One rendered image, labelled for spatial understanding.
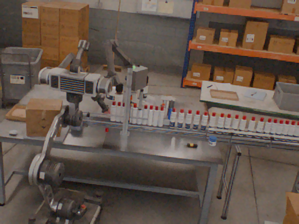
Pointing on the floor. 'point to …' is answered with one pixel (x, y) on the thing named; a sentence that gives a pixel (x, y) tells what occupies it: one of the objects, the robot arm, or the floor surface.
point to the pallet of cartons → (55, 30)
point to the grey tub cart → (18, 72)
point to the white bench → (253, 107)
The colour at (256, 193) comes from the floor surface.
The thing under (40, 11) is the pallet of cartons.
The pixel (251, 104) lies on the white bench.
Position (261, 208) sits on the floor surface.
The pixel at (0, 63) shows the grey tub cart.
